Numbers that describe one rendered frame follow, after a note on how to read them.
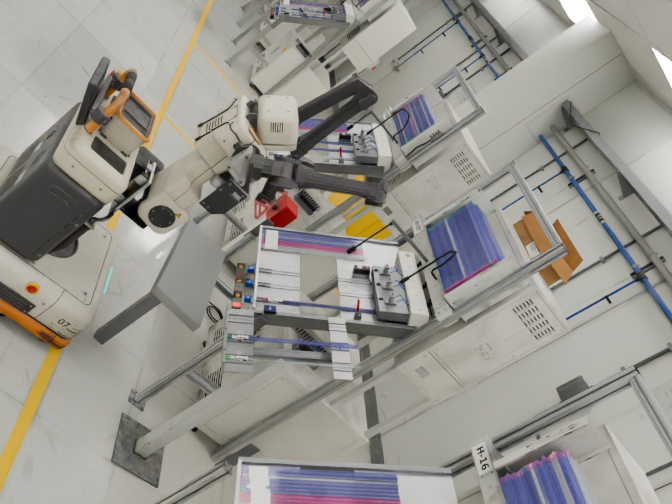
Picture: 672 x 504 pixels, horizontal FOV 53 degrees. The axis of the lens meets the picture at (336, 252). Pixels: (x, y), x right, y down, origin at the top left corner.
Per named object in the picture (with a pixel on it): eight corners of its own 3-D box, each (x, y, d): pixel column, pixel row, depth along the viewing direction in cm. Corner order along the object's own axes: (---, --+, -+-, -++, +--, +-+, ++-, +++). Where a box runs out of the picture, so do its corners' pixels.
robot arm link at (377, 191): (395, 178, 250) (390, 205, 250) (387, 181, 263) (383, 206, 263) (275, 155, 243) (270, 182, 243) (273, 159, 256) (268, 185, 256)
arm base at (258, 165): (251, 146, 245) (250, 162, 235) (273, 150, 247) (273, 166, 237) (246, 166, 250) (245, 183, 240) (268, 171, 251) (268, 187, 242)
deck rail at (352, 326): (250, 323, 287) (252, 311, 283) (250, 320, 288) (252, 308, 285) (414, 340, 296) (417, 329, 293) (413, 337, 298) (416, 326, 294)
